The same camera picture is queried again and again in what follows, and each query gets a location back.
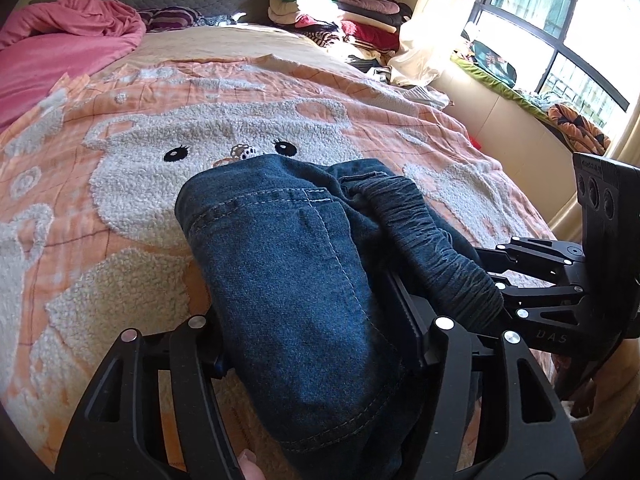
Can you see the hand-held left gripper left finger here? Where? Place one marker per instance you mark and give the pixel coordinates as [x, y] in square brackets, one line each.
[200, 355]

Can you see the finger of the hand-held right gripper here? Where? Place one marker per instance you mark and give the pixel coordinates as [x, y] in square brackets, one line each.
[540, 252]
[545, 307]

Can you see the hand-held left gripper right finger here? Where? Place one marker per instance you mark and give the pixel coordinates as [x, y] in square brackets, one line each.
[417, 342]

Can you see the blue denim pants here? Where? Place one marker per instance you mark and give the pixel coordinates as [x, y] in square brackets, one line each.
[300, 285]

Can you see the person's left hand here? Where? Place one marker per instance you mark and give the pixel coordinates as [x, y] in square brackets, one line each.
[249, 467]

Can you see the orange patterned cloth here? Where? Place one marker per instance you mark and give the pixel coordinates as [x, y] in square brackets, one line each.
[580, 127]

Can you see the green-edged windowsill mat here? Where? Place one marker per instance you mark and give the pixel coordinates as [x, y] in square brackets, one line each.
[500, 87]

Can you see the orange bear printed blanket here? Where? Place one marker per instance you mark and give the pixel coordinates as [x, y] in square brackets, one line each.
[125, 185]

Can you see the white curtain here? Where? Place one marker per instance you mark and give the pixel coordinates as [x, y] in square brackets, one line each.
[430, 45]

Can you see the black-framed window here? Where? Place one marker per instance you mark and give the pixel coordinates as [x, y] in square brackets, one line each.
[530, 10]

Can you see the pile of folded clothes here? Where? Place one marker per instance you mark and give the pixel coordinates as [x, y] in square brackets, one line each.
[345, 20]

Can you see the beige bedsheet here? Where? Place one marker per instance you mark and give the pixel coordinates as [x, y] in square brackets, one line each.
[240, 42]

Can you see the blue patterned cloth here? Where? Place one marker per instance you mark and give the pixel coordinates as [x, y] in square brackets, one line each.
[217, 20]

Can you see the purple striped cloth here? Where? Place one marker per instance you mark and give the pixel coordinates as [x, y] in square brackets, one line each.
[170, 17]

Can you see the pink duvet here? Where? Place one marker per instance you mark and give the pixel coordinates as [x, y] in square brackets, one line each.
[60, 45]

